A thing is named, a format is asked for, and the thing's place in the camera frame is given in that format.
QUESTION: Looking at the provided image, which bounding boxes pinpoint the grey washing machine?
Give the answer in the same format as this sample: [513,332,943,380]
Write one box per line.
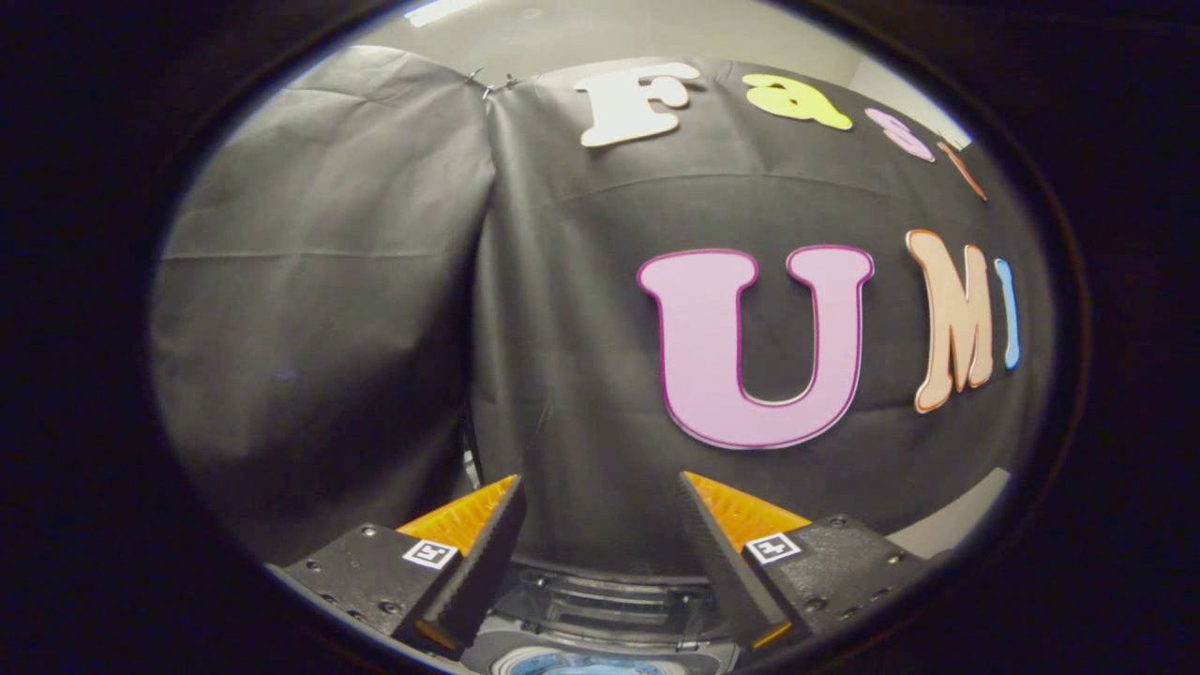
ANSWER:
[459,553,743,675]

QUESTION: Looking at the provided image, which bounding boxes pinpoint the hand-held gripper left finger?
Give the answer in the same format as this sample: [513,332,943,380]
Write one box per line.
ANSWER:
[267,473,528,657]

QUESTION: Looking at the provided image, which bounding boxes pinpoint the black backdrop cloth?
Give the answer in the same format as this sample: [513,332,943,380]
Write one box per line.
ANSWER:
[150,45,1056,578]

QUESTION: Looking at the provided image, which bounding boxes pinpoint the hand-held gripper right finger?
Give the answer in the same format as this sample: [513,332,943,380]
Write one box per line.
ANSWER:
[675,471,931,650]

